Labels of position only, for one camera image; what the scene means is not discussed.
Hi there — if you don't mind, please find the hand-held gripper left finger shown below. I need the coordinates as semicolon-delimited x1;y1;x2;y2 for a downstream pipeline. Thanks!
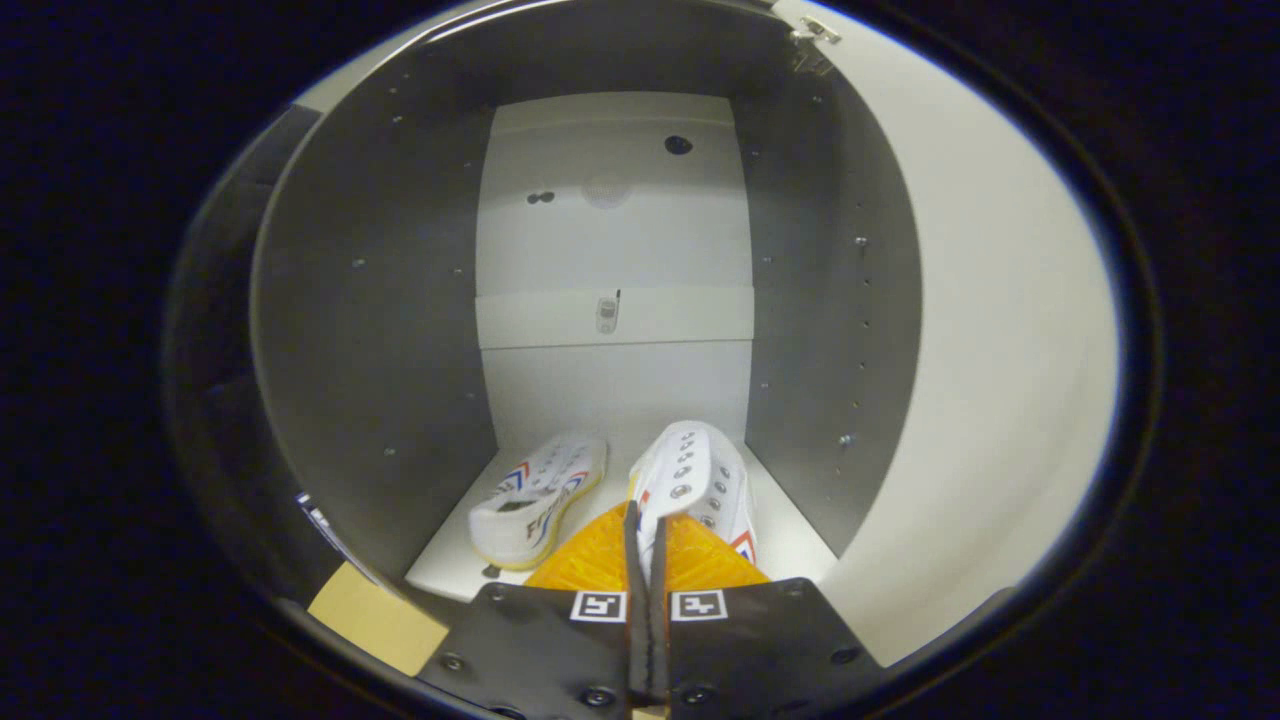
415;500;646;720

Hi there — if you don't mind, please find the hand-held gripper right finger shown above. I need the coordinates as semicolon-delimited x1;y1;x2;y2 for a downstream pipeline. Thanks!
650;510;886;720

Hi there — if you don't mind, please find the white striped shoe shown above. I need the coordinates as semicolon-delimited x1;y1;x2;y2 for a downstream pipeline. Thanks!
628;420;759;583
468;432;609;571

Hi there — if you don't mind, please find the white shoe cabinet door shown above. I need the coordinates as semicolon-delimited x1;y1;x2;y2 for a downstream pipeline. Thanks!
770;0;1121;667

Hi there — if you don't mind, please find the grey shoe cabinet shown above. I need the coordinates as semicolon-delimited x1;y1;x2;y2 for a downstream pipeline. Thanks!
250;0;926;603

